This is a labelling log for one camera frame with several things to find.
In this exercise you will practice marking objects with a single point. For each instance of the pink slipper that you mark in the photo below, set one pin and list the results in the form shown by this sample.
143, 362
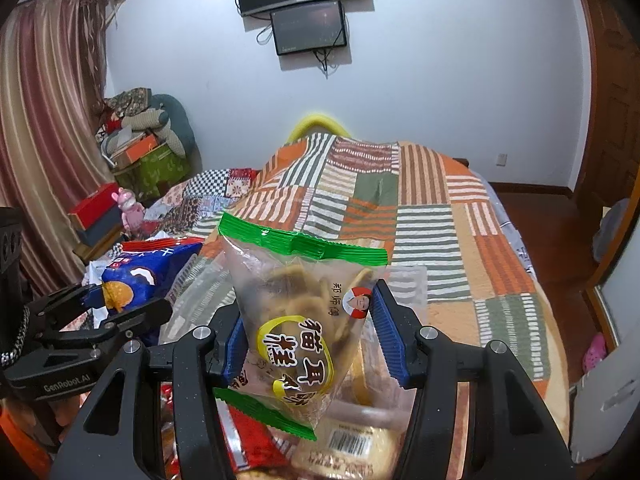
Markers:
595, 352

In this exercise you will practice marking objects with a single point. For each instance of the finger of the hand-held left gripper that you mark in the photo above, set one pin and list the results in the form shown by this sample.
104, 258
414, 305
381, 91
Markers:
75, 300
140, 315

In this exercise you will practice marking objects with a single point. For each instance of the grey bag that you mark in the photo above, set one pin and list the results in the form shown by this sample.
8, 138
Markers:
612, 230

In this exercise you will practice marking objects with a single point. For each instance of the blue snack bag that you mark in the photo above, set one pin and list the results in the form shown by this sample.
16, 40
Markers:
150, 270

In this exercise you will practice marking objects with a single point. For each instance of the clear plastic container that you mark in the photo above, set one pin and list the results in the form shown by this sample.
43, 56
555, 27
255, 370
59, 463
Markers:
407, 285

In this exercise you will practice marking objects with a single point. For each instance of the barcode biscuit packet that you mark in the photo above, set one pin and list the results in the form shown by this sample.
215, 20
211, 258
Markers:
350, 445

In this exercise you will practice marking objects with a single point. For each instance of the red snack packet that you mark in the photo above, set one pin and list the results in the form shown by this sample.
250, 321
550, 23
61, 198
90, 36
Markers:
250, 430

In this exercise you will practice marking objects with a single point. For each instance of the orange cardboard box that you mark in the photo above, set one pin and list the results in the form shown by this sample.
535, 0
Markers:
140, 147

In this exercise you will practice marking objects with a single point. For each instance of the small black monitor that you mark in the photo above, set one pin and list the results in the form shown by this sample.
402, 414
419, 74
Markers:
307, 27

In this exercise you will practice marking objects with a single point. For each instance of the grey-green bolster pillow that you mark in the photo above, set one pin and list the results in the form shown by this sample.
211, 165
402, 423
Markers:
177, 120

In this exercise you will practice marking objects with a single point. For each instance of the white wall socket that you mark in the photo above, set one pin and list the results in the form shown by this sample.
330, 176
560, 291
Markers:
501, 159

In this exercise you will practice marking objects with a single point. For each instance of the striped pink curtain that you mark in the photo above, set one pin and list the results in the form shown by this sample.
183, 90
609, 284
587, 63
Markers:
45, 110

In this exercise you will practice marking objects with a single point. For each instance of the white board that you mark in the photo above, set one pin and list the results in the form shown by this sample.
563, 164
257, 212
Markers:
600, 400

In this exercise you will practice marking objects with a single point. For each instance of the dark grey box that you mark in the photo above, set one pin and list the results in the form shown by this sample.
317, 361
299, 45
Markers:
102, 234

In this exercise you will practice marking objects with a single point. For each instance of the wooden door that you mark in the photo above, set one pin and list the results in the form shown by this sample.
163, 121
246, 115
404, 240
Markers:
615, 85

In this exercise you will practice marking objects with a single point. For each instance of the grey bed sheet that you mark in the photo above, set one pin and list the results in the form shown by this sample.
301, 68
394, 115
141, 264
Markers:
515, 240

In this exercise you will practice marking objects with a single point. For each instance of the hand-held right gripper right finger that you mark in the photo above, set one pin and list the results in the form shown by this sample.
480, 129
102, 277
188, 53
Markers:
392, 340

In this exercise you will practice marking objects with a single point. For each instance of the red gift box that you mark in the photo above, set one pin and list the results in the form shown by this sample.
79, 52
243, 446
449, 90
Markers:
95, 205

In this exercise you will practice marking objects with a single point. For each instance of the floral cushion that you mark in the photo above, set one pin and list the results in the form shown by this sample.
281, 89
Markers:
127, 100

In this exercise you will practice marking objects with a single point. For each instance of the patchwork quilt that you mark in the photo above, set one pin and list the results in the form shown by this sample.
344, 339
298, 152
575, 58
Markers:
200, 195

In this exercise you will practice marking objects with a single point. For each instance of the beige patterned pillow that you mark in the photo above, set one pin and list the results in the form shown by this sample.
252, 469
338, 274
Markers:
145, 121

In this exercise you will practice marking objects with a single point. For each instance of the striped orange green blanket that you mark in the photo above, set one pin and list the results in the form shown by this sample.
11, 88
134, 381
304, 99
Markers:
425, 200

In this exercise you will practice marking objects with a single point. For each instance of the wooden framed mirror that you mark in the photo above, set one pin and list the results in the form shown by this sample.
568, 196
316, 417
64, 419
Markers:
622, 300

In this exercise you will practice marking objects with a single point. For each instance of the yellow chair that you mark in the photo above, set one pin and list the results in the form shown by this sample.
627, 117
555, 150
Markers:
312, 122

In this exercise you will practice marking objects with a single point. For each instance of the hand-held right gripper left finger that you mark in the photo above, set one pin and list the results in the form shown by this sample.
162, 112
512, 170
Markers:
235, 352

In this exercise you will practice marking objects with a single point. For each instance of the pink toy figure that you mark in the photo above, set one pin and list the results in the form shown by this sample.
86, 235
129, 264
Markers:
130, 210

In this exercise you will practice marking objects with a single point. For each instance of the clear green-edged crisp bag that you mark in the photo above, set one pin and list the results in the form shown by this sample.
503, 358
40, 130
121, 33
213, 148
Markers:
295, 310

